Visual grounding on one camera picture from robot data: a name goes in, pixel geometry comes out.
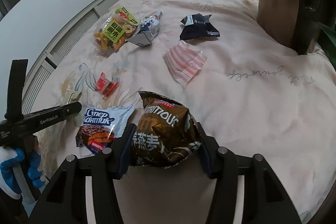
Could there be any blue white torn snack pack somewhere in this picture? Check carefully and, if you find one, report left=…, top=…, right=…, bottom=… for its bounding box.
left=126, top=11, right=163, bottom=47

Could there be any dark navy snack packet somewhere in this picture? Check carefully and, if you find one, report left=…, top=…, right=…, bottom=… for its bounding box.
left=179, top=14, right=221, bottom=40

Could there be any blue white gloved left hand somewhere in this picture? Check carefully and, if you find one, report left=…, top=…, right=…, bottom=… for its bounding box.
left=1, top=144, right=47, bottom=200

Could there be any small red snack packet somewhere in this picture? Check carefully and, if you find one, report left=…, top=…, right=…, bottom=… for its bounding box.
left=95, top=72, right=120, bottom=99

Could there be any dried fruit snack bag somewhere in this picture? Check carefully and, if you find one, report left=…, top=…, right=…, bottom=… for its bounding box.
left=93, top=7, right=139, bottom=56

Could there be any blue white chocolate snack pack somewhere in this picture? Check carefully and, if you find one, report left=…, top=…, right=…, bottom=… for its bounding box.
left=75, top=106, right=135, bottom=155

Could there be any white radiator cover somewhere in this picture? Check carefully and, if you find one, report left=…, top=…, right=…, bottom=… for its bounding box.
left=22, top=0, right=119, bottom=114

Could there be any floral pink bed quilt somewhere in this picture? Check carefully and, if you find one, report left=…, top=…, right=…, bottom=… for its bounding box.
left=33, top=0, right=335, bottom=223

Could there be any brown oat snack bag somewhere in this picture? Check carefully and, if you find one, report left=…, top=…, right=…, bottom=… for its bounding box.
left=131, top=91, right=201, bottom=169

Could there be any pink striped snack packet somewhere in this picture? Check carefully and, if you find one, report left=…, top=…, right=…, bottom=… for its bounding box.
left=162, top=41, right=207, bottom=88

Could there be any green tray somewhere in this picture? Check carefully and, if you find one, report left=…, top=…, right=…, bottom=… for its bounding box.
left=318, top=24, right=336, bottom=70

